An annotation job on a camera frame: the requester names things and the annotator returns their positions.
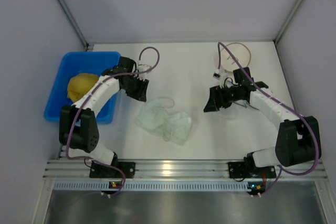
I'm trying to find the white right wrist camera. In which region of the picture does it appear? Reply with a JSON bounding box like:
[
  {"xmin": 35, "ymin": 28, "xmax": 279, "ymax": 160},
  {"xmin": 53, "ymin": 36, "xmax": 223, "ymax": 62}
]
[{"xmin": 213, "ymin": 69, "xmax": 233, "ymax": 88}]

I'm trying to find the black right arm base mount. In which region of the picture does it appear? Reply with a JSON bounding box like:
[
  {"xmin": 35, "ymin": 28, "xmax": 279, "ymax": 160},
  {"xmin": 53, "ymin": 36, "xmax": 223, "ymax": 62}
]
[{"xmin": 228, "ymin": 161, "xmax": 277, "ymax": 179}]

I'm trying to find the pale green bra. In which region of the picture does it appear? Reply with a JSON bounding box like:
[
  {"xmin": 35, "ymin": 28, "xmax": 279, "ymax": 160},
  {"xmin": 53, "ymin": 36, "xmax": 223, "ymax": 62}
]
[{"xmin": 134, "ymin": 97, "xmax": 193, "ymax": 146}]

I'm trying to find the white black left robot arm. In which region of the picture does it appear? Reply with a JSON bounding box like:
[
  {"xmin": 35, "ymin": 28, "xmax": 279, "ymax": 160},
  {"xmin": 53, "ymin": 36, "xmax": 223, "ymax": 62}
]
[{"xmin": 59, "ymin": 57, "xmax": 153, "ymax": 167}]

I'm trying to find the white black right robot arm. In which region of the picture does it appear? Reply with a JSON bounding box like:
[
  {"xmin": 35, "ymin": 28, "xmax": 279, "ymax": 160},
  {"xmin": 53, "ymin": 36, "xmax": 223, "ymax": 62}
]
[{"xmin": 203, "ymin": 67, "xmax": 321, "ymax": 171}]

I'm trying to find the white slotted cable duct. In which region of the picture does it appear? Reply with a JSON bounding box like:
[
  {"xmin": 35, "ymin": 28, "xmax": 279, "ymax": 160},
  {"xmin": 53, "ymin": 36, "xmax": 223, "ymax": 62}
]
[{"xmin": 53, "ymin": 180, "xmax": 264, "ymax": 192}]

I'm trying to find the aluminium rail frame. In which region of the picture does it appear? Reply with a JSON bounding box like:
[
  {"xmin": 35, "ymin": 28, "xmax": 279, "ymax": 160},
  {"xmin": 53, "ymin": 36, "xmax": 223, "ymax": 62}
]
[{"xmin": 43, "ymin": 158, "xmax": 329, "ymax": 183}]

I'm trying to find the white mesh laundry bag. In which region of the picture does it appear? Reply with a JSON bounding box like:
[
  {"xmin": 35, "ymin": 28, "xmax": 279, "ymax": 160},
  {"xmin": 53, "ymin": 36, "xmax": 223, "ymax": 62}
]
[{"xmin": 219, "ymin": 101, "xmax": 258, "ymax": 120}]

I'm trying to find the yellow cloth garment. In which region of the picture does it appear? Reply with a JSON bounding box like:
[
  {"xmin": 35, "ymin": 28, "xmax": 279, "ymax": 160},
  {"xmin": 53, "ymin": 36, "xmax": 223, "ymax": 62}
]
[{"xmin": 67, "ymin": 73, "xmax": 99, "ymax": 102}]

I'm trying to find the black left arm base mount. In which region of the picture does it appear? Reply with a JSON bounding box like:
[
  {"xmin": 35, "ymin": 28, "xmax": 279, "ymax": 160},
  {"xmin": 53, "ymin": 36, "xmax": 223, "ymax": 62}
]
[{"xmin": 89, "ymin": 162, "xmax": 136, "ymax": 178}]

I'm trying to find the blue plastic bin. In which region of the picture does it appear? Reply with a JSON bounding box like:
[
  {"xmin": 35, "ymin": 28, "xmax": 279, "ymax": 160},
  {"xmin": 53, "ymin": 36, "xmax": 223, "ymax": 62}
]
[{"xmin": 44, "ymin": 51, "xmax": 121, "ymax": 122}]

